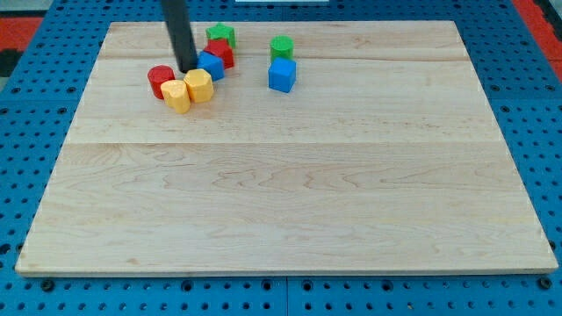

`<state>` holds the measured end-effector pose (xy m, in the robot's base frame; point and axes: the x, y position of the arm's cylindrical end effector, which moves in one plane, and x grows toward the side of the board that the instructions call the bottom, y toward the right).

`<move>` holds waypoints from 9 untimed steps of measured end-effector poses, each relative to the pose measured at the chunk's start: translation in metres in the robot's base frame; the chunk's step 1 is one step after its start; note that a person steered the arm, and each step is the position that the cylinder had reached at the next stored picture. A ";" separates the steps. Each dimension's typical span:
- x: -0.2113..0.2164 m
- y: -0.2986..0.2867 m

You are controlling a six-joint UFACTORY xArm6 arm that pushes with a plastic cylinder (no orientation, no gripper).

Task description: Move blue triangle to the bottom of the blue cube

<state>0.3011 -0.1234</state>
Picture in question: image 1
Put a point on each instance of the blue triangle block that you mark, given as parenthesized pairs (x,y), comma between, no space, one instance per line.
(211,64)

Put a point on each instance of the blue cube block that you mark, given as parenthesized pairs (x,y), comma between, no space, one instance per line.
(282,74)

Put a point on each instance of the red block behind triangle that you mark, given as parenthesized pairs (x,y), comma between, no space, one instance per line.
(220,48)

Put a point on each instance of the light wooden board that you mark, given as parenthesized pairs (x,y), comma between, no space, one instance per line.
(385,159)

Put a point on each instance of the yellow hexagon block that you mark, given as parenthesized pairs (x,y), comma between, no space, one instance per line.
(199,85)

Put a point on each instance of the green cylinder block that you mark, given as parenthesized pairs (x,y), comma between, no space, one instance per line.
(281,46)

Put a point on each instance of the yellow heart block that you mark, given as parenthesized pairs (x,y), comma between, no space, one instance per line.
(176,96)

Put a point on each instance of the green star block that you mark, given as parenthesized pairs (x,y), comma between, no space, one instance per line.
(221,31)

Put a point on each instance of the red cylinder block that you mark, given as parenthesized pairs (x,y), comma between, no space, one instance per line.
(158,75)

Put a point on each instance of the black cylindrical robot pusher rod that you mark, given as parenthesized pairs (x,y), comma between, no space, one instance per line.
(177,20)

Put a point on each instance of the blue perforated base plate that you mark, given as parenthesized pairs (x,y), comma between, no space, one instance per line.
(41,96)

